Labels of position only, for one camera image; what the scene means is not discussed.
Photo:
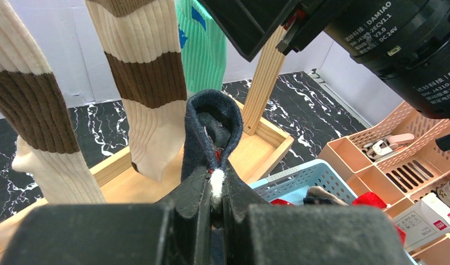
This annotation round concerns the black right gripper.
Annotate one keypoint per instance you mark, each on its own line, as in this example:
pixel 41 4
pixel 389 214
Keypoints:
pixel 248 24

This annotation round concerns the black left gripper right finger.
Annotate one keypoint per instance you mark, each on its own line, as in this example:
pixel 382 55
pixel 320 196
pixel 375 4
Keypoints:
pixel 301 234

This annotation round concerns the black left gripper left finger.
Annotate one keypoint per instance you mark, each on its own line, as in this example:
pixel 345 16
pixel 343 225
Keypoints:
pixel 174 230

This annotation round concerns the mint green patterned sock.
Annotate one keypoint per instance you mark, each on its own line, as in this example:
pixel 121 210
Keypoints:
pixel 203 47

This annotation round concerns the dark navy sock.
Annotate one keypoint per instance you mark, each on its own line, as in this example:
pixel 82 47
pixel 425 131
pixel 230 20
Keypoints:
pixel 213 126

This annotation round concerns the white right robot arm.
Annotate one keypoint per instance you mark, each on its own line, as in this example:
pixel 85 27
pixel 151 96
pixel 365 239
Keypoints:
pixel 406 44

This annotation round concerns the light blue perforated basket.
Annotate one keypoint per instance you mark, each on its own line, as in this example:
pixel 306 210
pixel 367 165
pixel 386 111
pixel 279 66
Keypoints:
pixel 301 179

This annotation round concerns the beige sock in basket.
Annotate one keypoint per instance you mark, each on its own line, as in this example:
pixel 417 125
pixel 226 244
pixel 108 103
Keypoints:
pixel 321 196

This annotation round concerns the wooden drying rack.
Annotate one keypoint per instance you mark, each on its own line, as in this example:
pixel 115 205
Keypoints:
pixel 261 147

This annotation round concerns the beige brown sock right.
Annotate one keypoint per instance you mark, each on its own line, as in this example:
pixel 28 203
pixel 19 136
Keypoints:
pixel 140 40

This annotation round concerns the beige brown sock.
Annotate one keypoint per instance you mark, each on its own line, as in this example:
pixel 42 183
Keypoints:
pixel 140 40
pixel 32 102

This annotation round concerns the red sock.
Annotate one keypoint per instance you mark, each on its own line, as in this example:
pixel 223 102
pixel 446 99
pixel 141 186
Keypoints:
pixel 368 198

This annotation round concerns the white pink stapler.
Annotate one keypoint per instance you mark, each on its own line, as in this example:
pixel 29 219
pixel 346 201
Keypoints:
pixel 387 146

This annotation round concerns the peach plastic desk organizer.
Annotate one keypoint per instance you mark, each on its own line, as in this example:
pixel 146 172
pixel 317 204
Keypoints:
pixel 403 178

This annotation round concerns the white cardboard box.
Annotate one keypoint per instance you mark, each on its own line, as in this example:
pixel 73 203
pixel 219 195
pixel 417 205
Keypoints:
pixel 425 221

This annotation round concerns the beige brown sock left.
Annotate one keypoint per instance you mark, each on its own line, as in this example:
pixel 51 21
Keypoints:
pixel 32 102

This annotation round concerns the grey metal rail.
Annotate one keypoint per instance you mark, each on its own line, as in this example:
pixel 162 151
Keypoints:
pixel 313 74

